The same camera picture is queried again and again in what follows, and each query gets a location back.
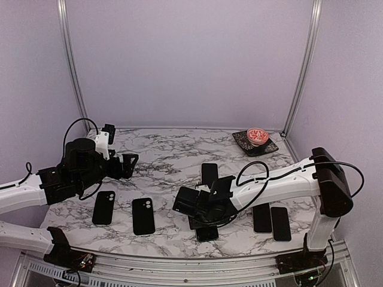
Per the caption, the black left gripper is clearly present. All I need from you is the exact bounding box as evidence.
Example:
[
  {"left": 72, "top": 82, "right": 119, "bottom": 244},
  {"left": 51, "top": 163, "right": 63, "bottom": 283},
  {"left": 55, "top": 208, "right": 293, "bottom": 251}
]
[{"left": 77, "top": 149, "right": 138, "bottom": 192}]

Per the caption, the purple phone black screen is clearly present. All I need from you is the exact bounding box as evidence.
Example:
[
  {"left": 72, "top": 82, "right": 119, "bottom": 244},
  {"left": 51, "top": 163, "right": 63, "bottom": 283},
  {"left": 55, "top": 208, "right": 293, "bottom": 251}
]
[{"left": 201, "top": 163, "right": 218, "bottom": 190}]

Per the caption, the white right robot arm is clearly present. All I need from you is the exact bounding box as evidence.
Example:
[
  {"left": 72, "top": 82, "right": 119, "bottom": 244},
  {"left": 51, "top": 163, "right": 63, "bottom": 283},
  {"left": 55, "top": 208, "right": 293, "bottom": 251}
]
[{"left": 172, "top": 147, "right": 354, "bottom": 268}]

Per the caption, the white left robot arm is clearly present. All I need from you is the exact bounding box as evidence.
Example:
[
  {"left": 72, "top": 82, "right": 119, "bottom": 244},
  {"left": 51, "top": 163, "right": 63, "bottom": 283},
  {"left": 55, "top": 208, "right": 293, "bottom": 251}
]
[{"left": 1, "top": 138, "right": 139, "bottom": 266}]

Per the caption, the black phone case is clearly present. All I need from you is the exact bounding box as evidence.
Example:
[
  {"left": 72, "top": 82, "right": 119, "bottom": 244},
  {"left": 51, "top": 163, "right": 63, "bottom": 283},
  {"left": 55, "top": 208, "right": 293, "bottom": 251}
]
[
  {"left": 132, "top": 197, "right": 156, "bottom": 236},
  {"left": 92, "top": 191, "right": 115, "bottom": 225}
]

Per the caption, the black patterned rectangular plate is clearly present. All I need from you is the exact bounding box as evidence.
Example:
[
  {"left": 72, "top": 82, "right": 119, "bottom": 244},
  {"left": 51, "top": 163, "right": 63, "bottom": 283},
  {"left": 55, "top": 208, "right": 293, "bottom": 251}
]
[{"left": 232, "top": 131, "right": 279, "bottom": 157}]

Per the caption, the red white patterned bowl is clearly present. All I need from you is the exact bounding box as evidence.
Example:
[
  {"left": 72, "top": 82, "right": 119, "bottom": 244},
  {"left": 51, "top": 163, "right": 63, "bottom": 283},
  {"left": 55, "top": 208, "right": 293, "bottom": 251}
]
[{"left": 247, "top": 128, "right": 269, "bottom": 146}]

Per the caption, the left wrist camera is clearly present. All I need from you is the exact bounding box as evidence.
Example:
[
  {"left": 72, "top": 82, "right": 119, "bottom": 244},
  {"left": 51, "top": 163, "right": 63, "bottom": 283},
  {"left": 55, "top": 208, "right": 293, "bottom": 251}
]
[{"left": 94, "top": 124, "right": 116, "bottom": 160}]

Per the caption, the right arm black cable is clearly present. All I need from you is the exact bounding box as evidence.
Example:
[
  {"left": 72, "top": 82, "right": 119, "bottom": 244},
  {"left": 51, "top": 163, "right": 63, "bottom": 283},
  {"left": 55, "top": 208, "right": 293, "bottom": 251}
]
[{"left": 236, "top": 160, "right": 366, "bottom": 210}]

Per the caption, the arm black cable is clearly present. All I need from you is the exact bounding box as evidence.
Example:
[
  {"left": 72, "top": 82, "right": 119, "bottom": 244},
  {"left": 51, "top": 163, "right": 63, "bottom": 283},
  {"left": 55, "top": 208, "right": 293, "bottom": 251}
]
[
  {"left": 236, "top": 160, "right": 366, "bottom": 210},
  {"left": 63, "top": 117, "right": 101, "bottom": 150}
]

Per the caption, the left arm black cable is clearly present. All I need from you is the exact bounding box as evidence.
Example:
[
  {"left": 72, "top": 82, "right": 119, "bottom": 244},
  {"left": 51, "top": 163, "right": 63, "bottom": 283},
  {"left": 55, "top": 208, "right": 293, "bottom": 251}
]
[{"left": 63, "top": 117, "right": 101, "bottom": 150}]

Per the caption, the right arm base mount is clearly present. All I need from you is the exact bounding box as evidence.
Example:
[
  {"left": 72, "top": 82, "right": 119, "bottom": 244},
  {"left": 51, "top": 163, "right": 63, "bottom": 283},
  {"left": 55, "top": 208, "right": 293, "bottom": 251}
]
[{"left": 276, "top": 234, "right": 328, "bottom": 274}]

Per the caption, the aluminium front rail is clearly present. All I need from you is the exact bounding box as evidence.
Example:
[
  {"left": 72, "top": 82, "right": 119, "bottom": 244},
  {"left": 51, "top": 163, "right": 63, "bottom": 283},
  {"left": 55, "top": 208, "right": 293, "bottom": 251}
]
[{"left": 10, "top": 241, "right": 360, "bottom": 286}]

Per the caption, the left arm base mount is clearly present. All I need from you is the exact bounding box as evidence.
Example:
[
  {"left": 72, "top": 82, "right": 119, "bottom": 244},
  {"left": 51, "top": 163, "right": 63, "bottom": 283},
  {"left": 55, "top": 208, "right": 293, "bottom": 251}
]
[{"left": 43, "top": 227, "right": 96, "bottom": 273}]

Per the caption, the left aluminium corner post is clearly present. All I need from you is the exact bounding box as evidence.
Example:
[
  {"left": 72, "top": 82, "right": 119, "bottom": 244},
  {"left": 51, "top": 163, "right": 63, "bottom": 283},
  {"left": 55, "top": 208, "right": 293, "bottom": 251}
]
[{"left": 56, "top": 0, "right": 88, "bottom": 117}]

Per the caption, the aluminium corner post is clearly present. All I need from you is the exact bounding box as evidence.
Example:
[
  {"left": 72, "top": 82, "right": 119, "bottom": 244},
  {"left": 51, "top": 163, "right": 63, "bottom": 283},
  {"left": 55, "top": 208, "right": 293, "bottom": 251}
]
[
  {"left": 56, "top": 0, "right": 88, "bottom": 117},
  {"left": 282, "top": 0, "right": 323, "bottom": 137}
]

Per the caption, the right aluminium corner post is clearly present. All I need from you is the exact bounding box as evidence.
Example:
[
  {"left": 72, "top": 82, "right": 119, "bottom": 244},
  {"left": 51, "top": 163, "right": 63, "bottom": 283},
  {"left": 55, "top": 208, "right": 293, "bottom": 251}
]
[{"left": 282, "top": 0, "right": 323, "bottom": 137}]

